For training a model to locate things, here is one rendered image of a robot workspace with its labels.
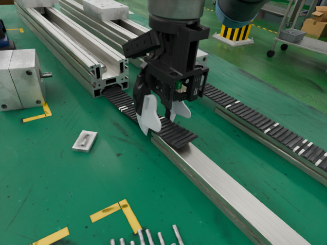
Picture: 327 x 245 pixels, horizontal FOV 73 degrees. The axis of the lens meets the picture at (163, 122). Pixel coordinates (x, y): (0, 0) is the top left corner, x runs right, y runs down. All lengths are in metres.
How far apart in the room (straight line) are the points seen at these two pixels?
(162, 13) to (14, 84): 0.35
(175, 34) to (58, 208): 0.29
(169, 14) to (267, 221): 0.30
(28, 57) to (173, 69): 0.35
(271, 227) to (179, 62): 0.25
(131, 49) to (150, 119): 0.12
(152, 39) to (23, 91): 0.32
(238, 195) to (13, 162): 0.37
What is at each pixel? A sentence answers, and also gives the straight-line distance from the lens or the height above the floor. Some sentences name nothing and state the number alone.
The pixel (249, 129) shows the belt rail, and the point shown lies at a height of 0.79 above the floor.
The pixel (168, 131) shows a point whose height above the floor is 0.82.
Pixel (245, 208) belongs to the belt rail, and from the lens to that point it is 0.35.
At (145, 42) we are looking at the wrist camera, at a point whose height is 0.97.
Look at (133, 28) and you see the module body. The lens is 0.84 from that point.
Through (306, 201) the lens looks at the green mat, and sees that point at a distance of 0.45.
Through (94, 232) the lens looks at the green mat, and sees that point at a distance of 0.34.
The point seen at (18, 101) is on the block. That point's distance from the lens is 0.57.
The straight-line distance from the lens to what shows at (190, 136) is 0.39.
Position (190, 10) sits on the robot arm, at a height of 1.03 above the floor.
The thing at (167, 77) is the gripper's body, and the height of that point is 0.94.
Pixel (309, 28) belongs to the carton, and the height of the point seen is 0.09.
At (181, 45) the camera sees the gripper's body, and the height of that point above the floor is 0.99.
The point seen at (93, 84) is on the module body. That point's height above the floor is 0.81.
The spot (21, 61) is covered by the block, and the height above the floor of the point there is 0.87.
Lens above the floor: 1.08
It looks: 38 degrees down
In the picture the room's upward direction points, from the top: 6 degrees clockwise
